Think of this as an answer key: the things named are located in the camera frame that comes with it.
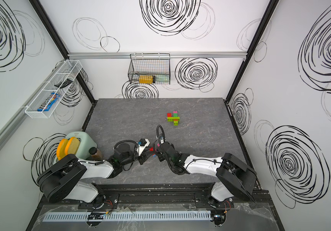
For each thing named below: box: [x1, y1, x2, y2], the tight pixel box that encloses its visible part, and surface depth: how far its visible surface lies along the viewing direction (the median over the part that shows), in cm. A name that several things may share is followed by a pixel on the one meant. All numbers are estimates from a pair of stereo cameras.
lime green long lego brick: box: [166, 116, 180, 122], surface depth 108 cm
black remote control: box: [54, 78, 74, 89], surface depth 82 cm
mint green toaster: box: [62, 130, 98, 160], surface depth 82 cm
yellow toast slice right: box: [64, 136, 80, 155], surface depth 72 cm
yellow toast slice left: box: [56, 138, 69, 161], surface depth 70 cm
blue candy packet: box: [37, 92, 61, 112], surface depth 72 cm
